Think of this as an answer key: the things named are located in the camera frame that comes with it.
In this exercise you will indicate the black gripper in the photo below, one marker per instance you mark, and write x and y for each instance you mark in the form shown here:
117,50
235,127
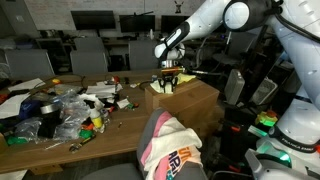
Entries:
169,77

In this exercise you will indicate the light green cloth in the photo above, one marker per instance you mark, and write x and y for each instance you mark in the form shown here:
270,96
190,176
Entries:
156,86

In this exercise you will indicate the pink cloth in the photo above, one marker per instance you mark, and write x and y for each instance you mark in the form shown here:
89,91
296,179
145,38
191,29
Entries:
156,128

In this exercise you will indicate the cream white cloth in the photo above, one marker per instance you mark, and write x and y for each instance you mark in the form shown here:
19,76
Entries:
176,136

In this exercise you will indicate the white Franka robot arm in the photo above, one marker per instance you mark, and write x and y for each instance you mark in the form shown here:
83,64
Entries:
200,20

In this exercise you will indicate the large cardboard box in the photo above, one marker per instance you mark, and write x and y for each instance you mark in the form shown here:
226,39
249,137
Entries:
196,103

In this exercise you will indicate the grey office chair holding clothes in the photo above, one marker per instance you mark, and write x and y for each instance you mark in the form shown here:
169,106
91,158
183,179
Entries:
146,130

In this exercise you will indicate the green red small toy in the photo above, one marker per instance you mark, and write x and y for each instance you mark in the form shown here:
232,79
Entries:
132,106

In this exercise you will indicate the small white card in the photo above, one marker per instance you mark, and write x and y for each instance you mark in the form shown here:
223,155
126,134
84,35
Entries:
122,103

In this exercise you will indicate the orange ball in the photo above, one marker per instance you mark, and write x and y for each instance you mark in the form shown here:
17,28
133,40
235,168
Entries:
115,79

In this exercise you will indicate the small red item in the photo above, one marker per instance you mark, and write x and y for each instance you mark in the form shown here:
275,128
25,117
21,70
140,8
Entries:
111,109

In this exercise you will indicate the small metal screw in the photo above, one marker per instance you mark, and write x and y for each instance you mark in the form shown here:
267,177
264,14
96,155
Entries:
119,125

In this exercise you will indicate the white tower heater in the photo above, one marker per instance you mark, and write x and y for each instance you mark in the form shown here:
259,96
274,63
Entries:
234,86

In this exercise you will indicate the stack of white papers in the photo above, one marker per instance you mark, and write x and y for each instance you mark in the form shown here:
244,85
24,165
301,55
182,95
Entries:
100,89

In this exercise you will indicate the crumpled white paper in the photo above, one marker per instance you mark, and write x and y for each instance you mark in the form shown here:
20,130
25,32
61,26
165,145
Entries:
91,100

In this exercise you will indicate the robot logo poster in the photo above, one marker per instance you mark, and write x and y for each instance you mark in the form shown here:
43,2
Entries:
178,6

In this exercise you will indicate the white bottle yellow label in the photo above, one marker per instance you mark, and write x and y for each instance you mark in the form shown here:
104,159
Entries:
96,121

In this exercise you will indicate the small orange item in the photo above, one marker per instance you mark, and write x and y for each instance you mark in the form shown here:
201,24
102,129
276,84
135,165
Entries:
88,126

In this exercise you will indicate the small green item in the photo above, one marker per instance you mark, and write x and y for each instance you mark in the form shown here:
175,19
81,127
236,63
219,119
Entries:
86,134

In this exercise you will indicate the white mesh basket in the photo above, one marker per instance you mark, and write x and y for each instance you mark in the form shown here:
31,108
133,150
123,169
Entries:
263,90

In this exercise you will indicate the wide black computer monitor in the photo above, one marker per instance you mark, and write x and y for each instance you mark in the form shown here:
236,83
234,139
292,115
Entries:
93,20

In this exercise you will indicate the pile of cluttered items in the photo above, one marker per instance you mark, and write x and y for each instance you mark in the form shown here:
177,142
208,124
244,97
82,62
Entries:
71,113

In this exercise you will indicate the green orange toy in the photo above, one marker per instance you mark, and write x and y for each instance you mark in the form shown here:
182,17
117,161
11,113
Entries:
266,118

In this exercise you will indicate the yellow black adjustable wrench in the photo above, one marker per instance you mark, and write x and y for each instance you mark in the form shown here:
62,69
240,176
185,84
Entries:
81,143

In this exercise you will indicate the whiteboard with writing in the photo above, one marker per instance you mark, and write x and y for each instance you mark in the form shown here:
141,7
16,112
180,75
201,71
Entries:
83,5

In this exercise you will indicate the silver tape roll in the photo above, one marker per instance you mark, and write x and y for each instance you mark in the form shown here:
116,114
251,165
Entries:
50,109

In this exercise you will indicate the black item in bag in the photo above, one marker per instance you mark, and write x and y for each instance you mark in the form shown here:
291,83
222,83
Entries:
48,125

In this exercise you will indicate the blue bag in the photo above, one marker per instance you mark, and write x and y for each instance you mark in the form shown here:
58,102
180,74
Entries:
29,109

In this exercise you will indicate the white paper sheet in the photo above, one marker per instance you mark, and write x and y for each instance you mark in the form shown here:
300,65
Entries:
11,106
26,85

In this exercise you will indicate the green plastic item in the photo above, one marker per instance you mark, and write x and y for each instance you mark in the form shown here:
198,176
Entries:
16,140

